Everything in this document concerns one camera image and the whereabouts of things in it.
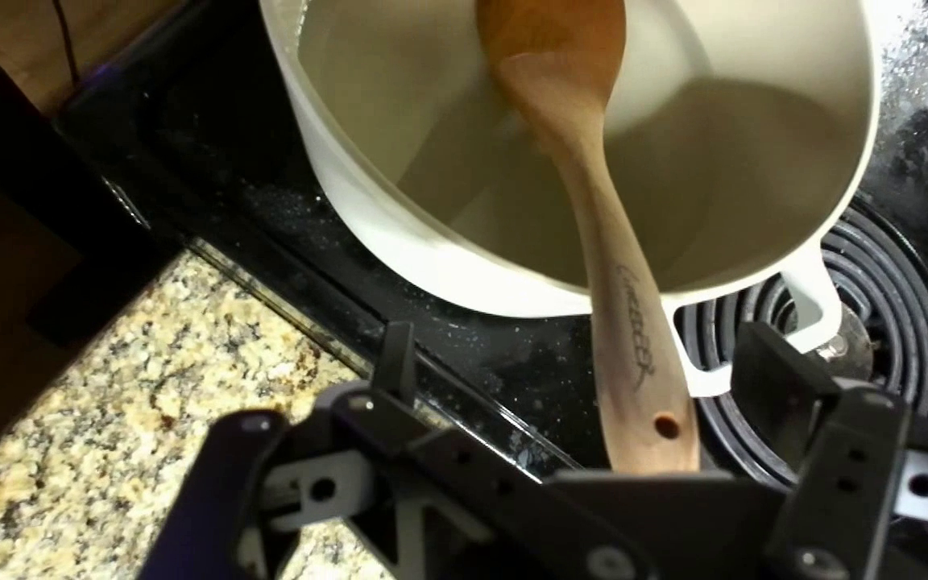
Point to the black electric stove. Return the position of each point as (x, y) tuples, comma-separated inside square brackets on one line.
[(193, 130)]

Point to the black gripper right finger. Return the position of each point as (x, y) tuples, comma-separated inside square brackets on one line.
[(859, 507)]

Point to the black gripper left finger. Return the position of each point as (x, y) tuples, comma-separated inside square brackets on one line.
[(366, 458)]

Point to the wooden cooking spatula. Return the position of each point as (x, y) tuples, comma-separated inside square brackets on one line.
[(557, 64)]

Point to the white cooking pot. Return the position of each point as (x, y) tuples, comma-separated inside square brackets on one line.
[(736, 136)]

